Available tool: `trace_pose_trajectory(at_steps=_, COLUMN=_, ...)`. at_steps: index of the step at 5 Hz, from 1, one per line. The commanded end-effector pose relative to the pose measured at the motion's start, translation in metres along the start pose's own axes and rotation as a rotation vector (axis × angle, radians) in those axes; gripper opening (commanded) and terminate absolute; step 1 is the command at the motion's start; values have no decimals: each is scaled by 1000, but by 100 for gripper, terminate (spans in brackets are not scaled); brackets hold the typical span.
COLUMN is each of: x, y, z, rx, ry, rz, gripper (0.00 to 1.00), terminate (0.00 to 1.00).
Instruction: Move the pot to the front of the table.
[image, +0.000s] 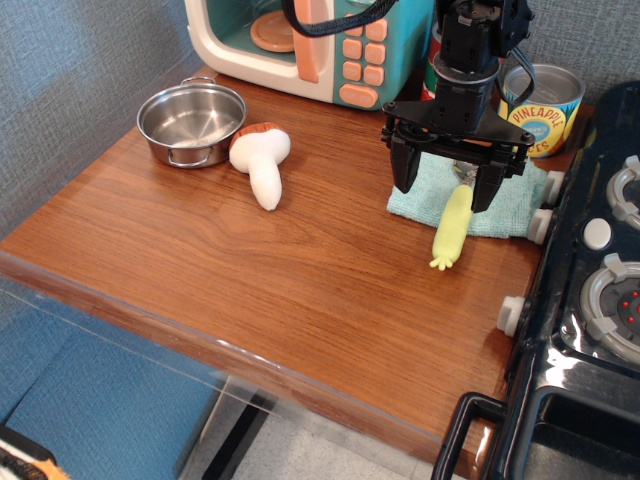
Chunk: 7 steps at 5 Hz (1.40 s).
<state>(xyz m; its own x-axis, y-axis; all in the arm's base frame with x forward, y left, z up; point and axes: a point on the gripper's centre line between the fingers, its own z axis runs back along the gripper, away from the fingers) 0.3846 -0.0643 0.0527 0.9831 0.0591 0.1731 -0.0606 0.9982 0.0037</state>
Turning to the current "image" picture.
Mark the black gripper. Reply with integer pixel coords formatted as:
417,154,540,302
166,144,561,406
382,80,533,213

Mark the small stainless steel pot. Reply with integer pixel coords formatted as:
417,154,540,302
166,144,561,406
136,77,247,169

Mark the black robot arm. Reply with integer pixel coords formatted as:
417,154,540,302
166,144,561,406
382,1,535,213

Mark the light blue folded cloth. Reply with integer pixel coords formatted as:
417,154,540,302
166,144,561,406
387,153,547,239

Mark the red label tin can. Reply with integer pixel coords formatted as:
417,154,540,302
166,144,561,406
421,23,441,101

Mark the white stove knob upper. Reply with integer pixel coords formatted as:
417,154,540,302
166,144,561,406
541,171,565,206

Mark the white stove knob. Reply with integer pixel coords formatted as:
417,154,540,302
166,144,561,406
527,209,553,245
497,296,525,337
541,171,565,206

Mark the white stove knob middle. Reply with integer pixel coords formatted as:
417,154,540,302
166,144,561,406
527,209,553,245

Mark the pineapple slices tin can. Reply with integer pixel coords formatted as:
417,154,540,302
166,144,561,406
498,64,585,158

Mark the teal toy microwave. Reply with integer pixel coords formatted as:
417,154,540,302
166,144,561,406
185,1,434,110

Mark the white stove knob lower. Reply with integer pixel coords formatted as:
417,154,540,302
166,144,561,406
497,296,525,337

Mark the plush white mushroom toy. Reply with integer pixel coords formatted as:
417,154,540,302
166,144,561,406
229,122,291,211

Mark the black toy stove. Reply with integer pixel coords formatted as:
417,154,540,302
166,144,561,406
431,81,640,480

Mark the orange black object corner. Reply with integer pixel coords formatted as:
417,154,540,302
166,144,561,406
1,425,70,480

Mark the black oven door handle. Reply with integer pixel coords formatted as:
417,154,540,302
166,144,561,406
431,392,506,480

